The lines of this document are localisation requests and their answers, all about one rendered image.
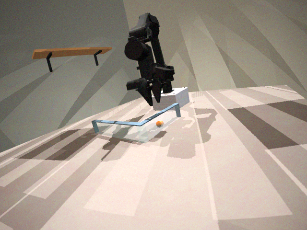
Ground clear low corner wall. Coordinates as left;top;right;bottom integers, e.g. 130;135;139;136
91;103;179;127

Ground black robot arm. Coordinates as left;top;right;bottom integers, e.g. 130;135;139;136
124;12;175;94

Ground low clear corner walls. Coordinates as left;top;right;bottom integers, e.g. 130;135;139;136
92;104;180;143

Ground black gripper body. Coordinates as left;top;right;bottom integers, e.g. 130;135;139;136
126;60;170;91

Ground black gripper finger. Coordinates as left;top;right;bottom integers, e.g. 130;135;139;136
151;82;166;103
135;86;153;106

